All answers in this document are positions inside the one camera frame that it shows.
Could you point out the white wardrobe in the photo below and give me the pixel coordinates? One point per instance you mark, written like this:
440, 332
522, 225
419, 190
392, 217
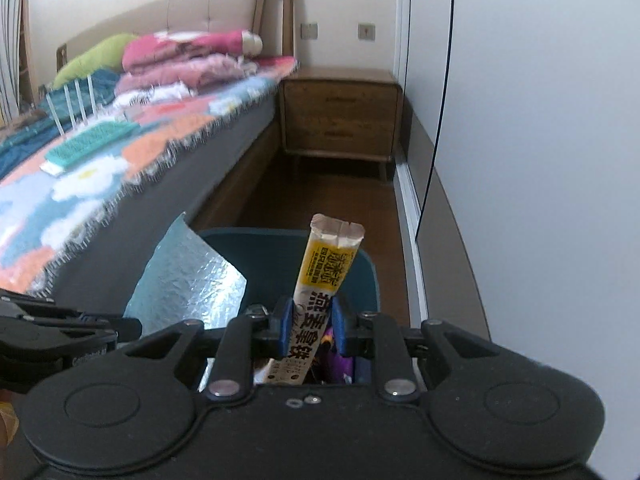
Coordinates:
525, 110

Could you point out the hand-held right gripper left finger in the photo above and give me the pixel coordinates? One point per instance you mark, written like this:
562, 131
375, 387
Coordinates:
284, 327

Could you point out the beige upholstered headboard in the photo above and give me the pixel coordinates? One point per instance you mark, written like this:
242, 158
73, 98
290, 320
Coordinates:
190, 10

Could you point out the teal quilt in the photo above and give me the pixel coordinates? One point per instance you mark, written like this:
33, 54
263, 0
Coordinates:
30, 140

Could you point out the teal trash bin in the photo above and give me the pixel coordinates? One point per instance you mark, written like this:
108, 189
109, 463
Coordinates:
365, 275

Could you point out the teal grid tray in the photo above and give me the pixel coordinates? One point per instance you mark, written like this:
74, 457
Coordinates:
90, 142

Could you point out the grey mattress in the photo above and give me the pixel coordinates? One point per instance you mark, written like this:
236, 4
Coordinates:
165, 210

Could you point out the striped curtain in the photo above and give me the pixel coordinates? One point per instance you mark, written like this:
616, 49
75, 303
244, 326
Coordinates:
10, 35

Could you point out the white printed shirt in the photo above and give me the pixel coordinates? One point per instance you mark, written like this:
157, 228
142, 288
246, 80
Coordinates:
155, 95

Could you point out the bed with floral blanket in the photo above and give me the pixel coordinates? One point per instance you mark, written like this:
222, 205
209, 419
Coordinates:
165, 125

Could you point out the pink plush blanket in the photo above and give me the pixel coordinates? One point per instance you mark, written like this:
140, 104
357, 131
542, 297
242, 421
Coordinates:
180, 50

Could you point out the purple chip bag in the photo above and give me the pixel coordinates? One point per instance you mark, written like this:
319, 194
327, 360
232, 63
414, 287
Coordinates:
345, 366

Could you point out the wooden nightstand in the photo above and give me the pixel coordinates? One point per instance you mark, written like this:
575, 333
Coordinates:
340, 115

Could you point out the teal foil wrapper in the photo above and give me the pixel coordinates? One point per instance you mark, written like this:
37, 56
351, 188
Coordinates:
185, 280

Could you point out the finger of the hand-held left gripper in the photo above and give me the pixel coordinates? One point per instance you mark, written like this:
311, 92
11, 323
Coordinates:
45, 310
100, 332

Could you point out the wooden bed frame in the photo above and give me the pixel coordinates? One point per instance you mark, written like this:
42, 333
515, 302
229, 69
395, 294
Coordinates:
245, 180

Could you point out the yellow white stick sachet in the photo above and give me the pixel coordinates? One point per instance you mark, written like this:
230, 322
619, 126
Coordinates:
325, 265

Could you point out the green pillow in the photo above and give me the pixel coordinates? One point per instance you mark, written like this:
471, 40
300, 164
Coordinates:
95, 57

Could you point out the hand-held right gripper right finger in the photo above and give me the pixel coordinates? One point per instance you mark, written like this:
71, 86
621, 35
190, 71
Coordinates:
341, 329

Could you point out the light pink folded garment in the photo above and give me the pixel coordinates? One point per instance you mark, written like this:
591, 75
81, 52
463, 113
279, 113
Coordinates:
200, 75

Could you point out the wall socket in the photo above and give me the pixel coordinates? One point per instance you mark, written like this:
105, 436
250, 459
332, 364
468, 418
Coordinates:
309, 31
366, 31

